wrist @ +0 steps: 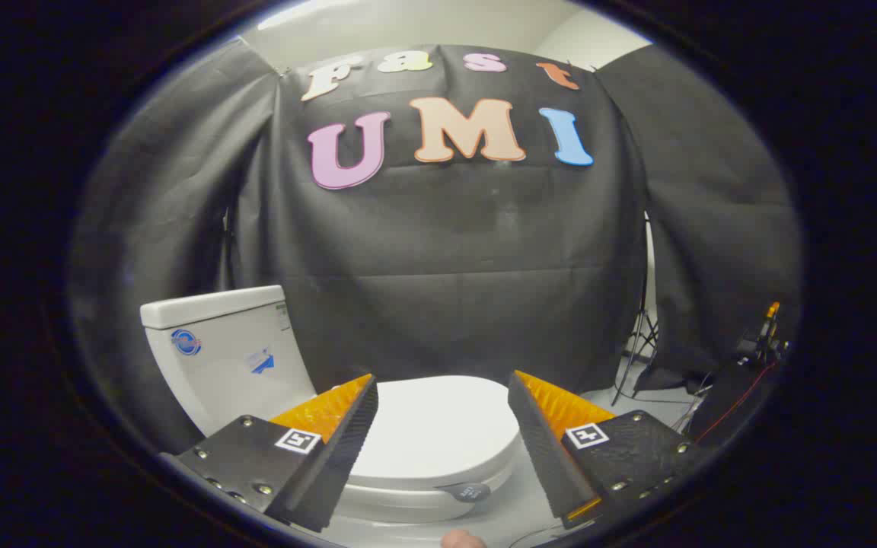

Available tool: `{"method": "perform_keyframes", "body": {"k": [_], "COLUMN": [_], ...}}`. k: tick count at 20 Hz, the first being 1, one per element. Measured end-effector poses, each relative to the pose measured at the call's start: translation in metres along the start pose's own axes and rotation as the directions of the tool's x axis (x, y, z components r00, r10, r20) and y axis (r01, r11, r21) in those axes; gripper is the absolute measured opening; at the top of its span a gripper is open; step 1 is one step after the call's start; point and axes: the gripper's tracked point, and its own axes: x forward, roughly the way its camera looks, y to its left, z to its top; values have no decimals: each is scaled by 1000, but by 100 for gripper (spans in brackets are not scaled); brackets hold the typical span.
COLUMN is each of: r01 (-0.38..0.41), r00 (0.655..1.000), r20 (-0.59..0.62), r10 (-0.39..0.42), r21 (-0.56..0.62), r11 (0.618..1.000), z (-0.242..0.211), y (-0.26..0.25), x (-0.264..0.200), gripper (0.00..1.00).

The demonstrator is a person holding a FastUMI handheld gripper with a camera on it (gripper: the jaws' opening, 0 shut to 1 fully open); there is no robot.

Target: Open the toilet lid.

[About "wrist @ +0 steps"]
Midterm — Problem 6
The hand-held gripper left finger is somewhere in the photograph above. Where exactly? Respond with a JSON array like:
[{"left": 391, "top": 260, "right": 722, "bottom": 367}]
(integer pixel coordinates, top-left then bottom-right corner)
[{"left": 158, "top": 373, "right": 380, "bottom": 534}]

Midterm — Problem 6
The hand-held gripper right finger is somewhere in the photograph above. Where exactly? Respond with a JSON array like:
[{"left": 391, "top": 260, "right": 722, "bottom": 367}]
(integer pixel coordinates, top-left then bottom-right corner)
[{"left": 507, "top": 370, "right": 702, "bottom": 530}]

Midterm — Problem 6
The white toilet lid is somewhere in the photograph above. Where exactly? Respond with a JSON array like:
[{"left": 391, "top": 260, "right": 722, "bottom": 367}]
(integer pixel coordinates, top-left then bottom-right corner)
[{"left": 346, "top": 375, "right": 522, "bottom": 503}]

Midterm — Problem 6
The white toilet seat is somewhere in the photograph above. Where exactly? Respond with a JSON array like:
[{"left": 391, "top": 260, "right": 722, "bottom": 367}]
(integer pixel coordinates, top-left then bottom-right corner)
[{"left": 334, "top": 445, "right": 521, "bottom": 526}]

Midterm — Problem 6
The white toilet tank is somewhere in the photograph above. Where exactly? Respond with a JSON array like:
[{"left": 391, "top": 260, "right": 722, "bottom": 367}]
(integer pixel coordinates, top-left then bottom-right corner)
[{"left": 140, "top": 285, "right": 317, "bottom": 438}]

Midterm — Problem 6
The black tripod stand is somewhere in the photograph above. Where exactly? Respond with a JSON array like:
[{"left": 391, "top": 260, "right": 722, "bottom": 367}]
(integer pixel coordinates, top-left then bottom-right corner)
[{"left": 610, "top": 213, "right": 662, "bottom": 408}]

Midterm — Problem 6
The black device with orange tip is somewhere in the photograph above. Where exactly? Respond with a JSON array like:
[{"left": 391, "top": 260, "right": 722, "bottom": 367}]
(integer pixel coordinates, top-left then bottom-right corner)
[{"left": 688, "top": 301, "right": 791, "bottom": 451}]

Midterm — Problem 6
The black backdrop cloth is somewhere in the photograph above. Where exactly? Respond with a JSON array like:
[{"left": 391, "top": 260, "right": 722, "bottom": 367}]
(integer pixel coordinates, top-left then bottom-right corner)
[{"left": 69, "top": 38, "right": 803, "bottom": 457}]

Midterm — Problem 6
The red cable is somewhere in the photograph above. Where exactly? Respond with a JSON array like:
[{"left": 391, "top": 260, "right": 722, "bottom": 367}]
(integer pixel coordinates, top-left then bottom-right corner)
[{"left": 694, "top": 359, "right": 780, "bottom": 444}]

